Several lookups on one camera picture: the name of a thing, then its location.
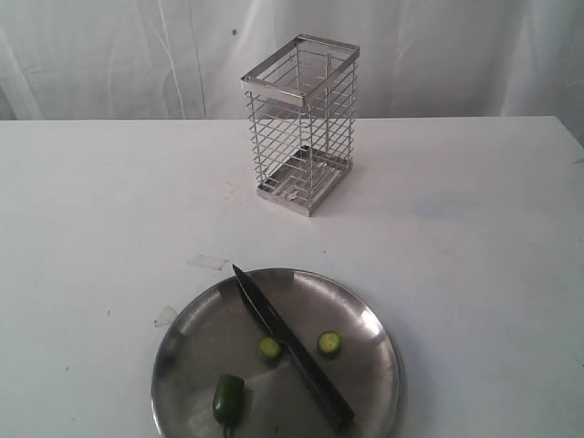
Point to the white backdrop curtain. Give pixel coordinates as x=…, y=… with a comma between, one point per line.
x=66, y=60

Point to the round steel plate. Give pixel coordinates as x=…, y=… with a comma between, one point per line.
x=215, y=334

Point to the black handled knife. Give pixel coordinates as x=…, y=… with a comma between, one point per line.
x=333, y=405

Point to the clear tape piece lower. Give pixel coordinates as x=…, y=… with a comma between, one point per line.
x=166, y=317

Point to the cucumber slice right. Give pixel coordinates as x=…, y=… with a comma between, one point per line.
x=329, y=344

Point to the wire mesh utensil holder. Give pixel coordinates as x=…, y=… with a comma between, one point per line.
x=302, y=102

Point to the green chili pepper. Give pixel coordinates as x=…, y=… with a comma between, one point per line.
x=228, y=402

